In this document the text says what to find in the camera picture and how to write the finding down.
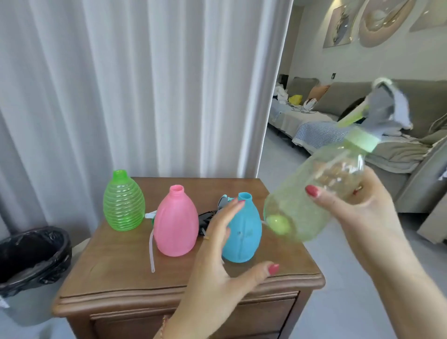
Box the person's right hand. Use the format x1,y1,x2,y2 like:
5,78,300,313
305,170,413,271

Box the person's left hand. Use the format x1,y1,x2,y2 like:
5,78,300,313
166,200,281,330

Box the clear pale green spray bottle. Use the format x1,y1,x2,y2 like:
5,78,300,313
263,78,413,245

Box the person's left forearm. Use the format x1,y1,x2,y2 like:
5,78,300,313
154,316,217,339

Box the person's right forearm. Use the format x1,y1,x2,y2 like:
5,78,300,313
365,239,447,339

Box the blue plastic bottle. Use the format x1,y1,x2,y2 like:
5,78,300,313
221,192,263,263

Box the blue checked blanket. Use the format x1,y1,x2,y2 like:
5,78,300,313
293,120,354,148

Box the black spray head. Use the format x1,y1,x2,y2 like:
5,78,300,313
198,210,219,239

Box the grey spray head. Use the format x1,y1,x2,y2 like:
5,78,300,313
217,195,235,212

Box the beige folded blanket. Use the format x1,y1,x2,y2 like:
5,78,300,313
365,136,435,174

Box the grey sofa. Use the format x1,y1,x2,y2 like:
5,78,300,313
268,77,447,214

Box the pink plastic bottle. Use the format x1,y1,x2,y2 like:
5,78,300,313
153,185,199,258

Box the orange cushion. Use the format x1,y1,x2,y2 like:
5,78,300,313
307,84,331,102

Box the beige furniture piece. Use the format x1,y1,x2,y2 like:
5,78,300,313
417,205,447,245

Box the white spray head with tube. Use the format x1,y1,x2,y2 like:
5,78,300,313
145,210,157,274

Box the white clothes pile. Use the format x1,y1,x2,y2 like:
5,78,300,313
273,84,290,102

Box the brown wooden cabinet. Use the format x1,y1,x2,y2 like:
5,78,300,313
52,177,326,339

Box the green ribbed plastic bottle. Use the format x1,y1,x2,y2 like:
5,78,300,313
103,170,146,232

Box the white curtain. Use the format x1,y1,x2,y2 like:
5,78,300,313
0,0,294,241

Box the grey bin with black bag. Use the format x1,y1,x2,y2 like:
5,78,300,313
0,226,73,327

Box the rectangular wall painting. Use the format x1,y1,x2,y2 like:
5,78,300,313
323,5,364,49

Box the round wall painting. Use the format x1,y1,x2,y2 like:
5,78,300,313
358,0,417,48

